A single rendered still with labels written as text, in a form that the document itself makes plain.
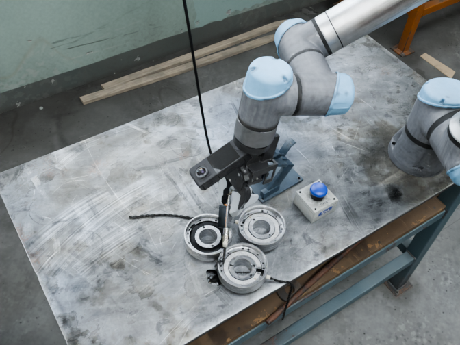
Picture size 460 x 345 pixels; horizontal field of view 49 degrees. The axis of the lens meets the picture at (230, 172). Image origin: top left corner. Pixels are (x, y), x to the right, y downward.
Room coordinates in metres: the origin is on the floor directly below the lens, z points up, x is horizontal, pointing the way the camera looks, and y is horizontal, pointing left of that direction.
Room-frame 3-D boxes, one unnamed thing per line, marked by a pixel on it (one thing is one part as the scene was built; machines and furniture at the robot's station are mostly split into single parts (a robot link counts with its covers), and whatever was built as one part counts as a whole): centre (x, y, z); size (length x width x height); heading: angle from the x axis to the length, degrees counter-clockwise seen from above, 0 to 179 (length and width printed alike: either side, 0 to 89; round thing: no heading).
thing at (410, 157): (0.90, -0.48, 0.85); 0.15 x 0.15 x 0.10
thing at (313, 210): (0.71, -0.21, 0.82); 0.08 x 0.07 x 0.05; 126
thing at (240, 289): (0.52, -0.04, 0.82); 0.10 x 0.10 x 0.04
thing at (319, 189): (0.71, -0.20, 0.85); 0.04 x 0.04 x 0.05
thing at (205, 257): (0.59, 0.04, 0.82); 0.10 x 0.10 x 0.04
